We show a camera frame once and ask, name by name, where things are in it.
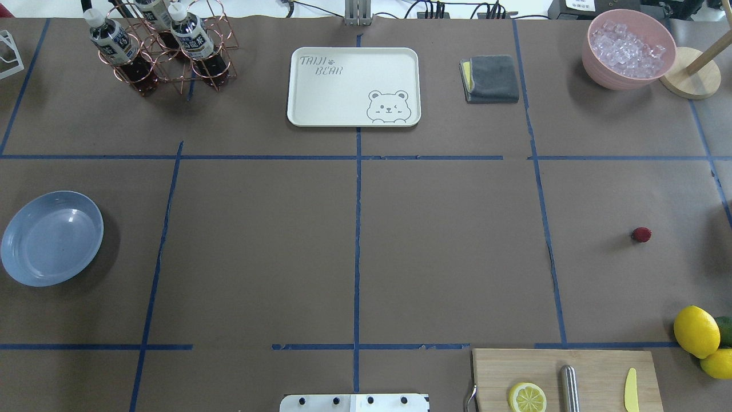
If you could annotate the blue plastic plate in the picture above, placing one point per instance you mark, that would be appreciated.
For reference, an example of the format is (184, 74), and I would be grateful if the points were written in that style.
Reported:
(52, 238)

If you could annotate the red strawberry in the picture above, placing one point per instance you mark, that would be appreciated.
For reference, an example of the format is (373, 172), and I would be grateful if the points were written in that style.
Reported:
(641, 234)

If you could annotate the cream bear tray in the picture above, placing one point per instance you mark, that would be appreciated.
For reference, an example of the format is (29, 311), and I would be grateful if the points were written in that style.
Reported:
(354, 87)

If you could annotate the grey folded cloth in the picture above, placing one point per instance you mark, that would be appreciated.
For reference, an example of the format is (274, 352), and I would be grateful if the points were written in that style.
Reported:
(489, 79)

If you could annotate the tea bottle back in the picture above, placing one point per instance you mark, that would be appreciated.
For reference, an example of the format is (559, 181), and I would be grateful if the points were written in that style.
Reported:
(192, 35)

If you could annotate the tea bottle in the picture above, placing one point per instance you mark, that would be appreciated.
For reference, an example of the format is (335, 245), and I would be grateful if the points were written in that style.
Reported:
(192, 35)
(157, 17)
(120, 51)

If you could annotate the half lemon slice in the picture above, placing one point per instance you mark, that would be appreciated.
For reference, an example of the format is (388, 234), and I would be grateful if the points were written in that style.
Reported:
(527, 396)

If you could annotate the tea bottle middle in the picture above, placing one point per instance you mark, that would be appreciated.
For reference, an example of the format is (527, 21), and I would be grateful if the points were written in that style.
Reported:
(157, 17)

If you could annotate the wooden cutting board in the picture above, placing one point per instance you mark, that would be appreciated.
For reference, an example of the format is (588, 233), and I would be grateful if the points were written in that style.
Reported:
(601, 376)

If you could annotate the tea bottle front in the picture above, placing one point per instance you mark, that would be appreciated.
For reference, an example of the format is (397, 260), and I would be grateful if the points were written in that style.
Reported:
(120, 51)

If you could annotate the pink bowl with ice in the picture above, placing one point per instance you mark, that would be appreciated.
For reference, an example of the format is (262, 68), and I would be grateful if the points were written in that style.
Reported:
(626, 49)

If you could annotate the yellow plastic knife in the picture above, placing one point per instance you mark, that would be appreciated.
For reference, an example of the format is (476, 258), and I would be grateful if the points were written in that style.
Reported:
(631, 401)

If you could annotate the yellow lemon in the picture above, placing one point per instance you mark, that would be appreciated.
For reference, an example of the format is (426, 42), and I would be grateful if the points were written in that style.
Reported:
(718, 364)
(697, 332)

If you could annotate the green avocado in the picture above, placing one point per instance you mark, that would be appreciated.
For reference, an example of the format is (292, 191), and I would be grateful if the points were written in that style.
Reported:
(724, 324)

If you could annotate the aluminium frame post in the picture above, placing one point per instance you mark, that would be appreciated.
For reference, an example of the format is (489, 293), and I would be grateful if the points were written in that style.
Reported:
(358, 13)

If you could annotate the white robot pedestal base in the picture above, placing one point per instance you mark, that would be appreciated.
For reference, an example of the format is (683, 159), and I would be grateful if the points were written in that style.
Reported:
(356, 402)

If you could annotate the copper wire bottle rack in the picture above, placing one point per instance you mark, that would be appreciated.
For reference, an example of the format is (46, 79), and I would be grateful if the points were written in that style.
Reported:
(159, 59)

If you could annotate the white wire cup basket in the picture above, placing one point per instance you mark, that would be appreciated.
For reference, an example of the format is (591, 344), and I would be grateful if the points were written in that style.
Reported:
(11, 60)

